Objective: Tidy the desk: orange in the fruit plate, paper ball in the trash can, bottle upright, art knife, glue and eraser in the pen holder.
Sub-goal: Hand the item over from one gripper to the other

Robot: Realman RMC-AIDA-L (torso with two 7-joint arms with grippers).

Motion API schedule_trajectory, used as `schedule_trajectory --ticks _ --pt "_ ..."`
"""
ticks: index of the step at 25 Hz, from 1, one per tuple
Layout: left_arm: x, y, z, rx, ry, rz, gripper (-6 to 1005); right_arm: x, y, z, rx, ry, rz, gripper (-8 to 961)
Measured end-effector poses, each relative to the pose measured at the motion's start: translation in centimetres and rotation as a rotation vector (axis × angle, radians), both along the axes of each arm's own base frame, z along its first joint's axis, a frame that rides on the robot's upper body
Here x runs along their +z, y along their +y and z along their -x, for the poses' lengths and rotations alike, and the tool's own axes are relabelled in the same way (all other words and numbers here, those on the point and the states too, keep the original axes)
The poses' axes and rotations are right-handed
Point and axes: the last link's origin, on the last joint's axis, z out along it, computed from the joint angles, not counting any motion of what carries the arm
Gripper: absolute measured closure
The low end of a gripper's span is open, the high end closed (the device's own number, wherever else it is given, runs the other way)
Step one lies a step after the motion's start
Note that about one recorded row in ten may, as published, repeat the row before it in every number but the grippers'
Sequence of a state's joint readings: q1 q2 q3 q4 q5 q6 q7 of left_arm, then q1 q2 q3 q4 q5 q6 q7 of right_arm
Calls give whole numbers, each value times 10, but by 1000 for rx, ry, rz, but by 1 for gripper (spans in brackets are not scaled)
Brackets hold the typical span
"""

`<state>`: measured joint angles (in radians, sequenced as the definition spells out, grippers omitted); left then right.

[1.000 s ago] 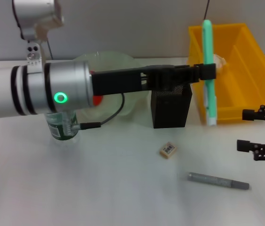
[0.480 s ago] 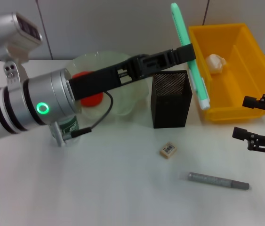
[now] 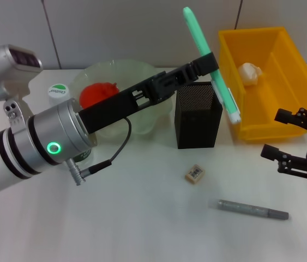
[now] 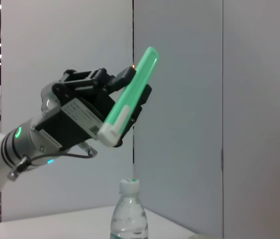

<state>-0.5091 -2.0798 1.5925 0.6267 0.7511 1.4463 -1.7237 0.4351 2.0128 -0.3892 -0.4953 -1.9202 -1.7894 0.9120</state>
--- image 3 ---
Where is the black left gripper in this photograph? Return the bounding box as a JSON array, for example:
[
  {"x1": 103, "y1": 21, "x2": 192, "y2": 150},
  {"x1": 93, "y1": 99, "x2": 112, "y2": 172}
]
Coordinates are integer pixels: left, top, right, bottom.
[{"x1": 77, "y1": 78, "x2": 171, "y2": 135}]

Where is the orange fruit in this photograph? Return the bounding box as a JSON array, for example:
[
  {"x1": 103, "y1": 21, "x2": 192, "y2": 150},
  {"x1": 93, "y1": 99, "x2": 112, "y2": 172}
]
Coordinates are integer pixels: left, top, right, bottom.
[{"x1": 79, "y1": 81, "x2": 122, "y2": 110}]

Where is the green utility knife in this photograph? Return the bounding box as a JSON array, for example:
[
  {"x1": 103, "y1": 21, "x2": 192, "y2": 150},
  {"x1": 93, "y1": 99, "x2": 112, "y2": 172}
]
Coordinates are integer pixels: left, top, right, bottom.
[{"x1": 182, "y1": 7, "x2": 243, "y2": 125}]

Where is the clear green-label water bottle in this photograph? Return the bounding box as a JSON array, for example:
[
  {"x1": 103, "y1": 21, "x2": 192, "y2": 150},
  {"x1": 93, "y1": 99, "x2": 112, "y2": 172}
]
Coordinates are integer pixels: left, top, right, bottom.
[{"x1": 47, "y1": 83, "x2": 93, "y2": 165}]

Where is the white paper ball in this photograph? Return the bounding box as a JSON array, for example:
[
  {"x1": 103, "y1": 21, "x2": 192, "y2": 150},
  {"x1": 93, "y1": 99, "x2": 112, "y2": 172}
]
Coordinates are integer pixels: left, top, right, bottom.
[{"x1": 237, "y1": 62, "x2": 265, "y2": 87}]

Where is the silver glitter pen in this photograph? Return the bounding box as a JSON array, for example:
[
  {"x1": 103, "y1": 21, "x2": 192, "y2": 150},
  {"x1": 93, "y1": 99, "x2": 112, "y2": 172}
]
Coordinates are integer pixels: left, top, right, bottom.
[{"x1": 214, "y1": 198, "x2": 290, "y2": 221}]

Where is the beige eraser with barcode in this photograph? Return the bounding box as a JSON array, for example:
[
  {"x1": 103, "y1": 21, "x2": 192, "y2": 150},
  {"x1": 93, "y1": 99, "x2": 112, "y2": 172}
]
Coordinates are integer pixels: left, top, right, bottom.
[{"x1": 184, "y1": 164, "x2": 206, "y2": 184}]

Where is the green glass fruit plate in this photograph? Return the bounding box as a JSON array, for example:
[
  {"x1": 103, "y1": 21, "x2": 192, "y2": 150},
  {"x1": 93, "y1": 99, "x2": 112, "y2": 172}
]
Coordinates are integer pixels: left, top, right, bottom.
[{"x1": 73, "y1": 59, "x2": 173, "y2": 141}]

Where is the black mesh pen holder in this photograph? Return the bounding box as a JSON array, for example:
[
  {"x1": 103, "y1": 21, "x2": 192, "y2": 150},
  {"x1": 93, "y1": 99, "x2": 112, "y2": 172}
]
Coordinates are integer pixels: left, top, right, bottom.
[{"x1": 174, "y1": 81, "x2": 224, "y2": 150}]

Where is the yellow plastic bin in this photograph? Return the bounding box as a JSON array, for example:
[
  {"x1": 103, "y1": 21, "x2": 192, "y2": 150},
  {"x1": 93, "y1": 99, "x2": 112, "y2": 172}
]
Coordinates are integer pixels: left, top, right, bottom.
[{"x1": 218, "y1": 26, "x2": 307, "y2": 143}]

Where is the left arm connector cable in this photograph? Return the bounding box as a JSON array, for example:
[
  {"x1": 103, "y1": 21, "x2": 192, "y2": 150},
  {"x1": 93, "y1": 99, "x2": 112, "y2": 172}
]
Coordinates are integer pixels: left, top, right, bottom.
[{"x1": 65, "y1": 116, "x2": 132, "y2": 187}]

